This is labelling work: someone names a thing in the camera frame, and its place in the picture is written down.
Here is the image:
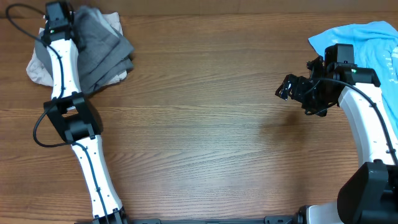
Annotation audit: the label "grey shorts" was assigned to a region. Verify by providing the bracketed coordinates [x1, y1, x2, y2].
[35, 6, 134, 98]

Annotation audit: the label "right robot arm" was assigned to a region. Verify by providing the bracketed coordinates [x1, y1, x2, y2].
[275, 44, 397, 223]

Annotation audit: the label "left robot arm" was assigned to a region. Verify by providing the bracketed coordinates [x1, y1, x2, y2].
[42, 1, 129, 223]

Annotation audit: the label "light blue t-shirt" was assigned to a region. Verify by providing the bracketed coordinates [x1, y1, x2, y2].
[308, 21, 397, 133]

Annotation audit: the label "folded beige shorts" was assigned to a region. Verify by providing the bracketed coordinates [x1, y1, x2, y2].
[26, 12, 127, 86]

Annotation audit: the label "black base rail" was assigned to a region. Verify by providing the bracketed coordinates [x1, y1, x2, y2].
[74, 215, 299, 224]

